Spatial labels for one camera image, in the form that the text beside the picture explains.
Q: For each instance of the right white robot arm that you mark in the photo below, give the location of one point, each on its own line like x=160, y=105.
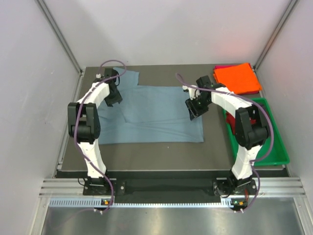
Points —
x=249, y=145

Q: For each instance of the folded orange t-shirt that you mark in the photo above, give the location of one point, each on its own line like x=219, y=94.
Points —
x=236, y=79

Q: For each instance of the grey-blue t-shirt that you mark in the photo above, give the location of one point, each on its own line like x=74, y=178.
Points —
x=148, y=114

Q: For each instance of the dark red t-shirt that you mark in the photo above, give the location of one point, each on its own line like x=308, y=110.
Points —
x=231, y=122

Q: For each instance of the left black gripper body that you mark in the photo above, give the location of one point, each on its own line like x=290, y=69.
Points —
x=114, y=97

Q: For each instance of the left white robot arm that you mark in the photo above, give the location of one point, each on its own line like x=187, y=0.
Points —
x=84, y=122

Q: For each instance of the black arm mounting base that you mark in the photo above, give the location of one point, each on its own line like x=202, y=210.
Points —
x=212, y=182

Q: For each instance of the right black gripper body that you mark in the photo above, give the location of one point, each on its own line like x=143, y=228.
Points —
x=200, y=105

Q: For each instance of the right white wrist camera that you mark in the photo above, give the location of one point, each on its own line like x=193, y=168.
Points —
x=193, y=91

